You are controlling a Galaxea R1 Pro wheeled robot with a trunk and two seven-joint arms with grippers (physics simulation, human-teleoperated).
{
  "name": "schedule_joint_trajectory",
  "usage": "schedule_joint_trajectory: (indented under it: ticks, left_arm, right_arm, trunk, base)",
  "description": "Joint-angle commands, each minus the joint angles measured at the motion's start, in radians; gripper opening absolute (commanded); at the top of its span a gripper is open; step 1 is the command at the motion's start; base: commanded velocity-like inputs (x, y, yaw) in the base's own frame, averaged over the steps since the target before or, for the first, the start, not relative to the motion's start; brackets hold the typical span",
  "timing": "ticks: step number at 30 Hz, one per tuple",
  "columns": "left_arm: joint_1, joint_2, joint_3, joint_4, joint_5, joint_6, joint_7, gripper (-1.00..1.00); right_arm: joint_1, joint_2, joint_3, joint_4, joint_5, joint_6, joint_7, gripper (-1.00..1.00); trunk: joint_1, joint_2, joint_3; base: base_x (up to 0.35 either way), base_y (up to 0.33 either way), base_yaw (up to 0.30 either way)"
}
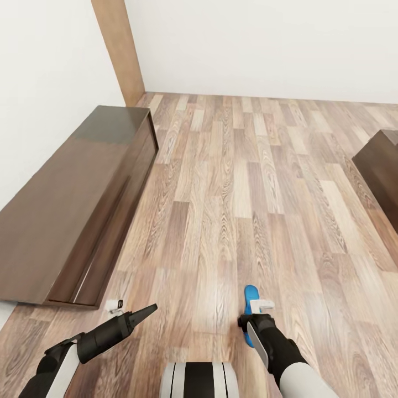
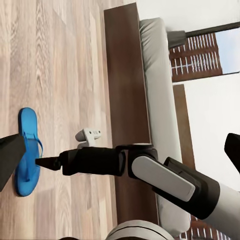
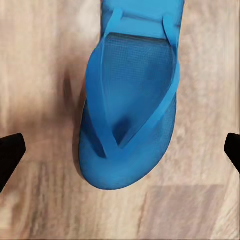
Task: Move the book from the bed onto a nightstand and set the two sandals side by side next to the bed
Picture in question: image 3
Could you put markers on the sandal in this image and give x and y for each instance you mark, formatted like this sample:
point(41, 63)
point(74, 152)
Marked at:
point(132, 79)

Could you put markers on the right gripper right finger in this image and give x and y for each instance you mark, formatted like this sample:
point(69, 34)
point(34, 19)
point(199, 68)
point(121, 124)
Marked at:
point(232, 149)

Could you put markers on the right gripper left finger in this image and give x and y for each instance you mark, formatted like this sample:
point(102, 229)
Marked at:
point(12, 149)

